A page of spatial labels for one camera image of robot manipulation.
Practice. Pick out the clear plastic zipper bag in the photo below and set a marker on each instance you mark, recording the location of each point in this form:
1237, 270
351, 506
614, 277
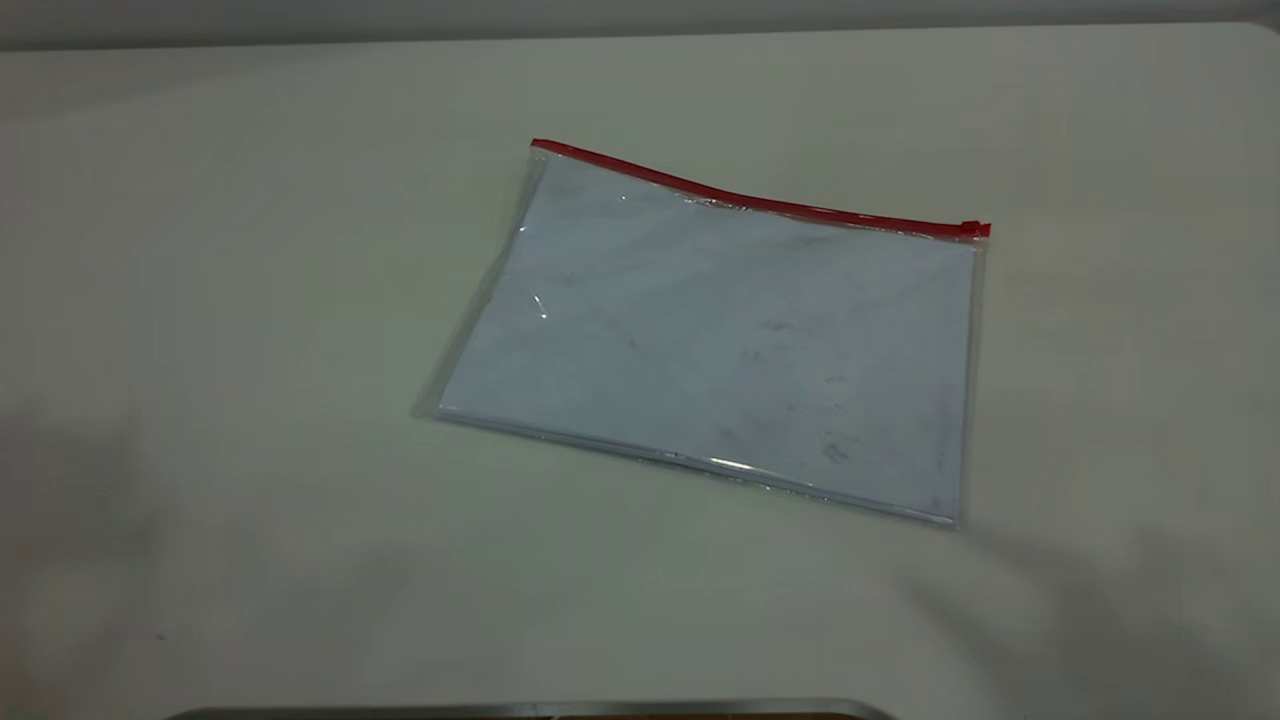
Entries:
470, 340

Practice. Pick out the red zipper slider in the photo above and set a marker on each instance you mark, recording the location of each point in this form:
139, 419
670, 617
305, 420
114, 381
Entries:
971, 229

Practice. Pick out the grey metal edge bar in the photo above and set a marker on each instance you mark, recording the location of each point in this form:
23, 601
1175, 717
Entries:
530, 711

